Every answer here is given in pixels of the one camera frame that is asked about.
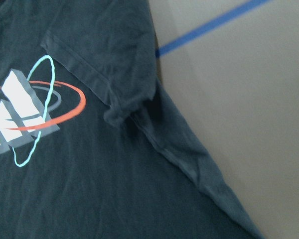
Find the black printed t-shirt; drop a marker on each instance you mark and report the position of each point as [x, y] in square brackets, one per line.
[91, 145]

